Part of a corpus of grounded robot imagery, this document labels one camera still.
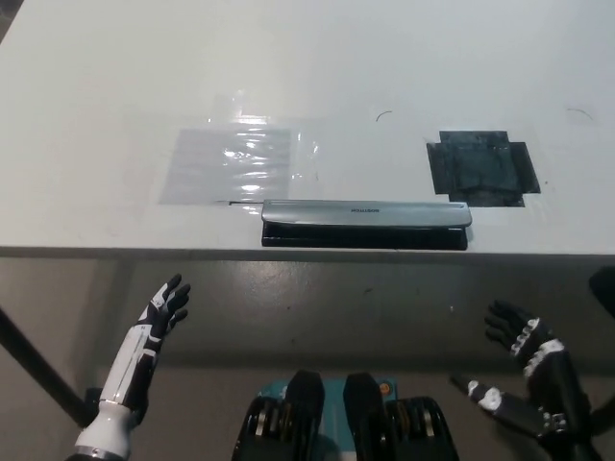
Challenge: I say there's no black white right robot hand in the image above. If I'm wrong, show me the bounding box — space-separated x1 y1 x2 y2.
448 300 593 441

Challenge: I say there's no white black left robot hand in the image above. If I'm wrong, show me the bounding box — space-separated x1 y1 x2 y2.
97 273 192 415

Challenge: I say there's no black teal robot body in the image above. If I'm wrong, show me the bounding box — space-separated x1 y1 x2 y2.
232 368 456 461

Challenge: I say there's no black table leg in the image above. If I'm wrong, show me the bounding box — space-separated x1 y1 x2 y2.
0 305 87 428
587 265 615 316

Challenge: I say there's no clear plastic film patch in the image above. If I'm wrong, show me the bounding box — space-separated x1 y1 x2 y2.
157 90 322 207

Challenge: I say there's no black tape patch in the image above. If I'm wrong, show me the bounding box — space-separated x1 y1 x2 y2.
425 128 543 209

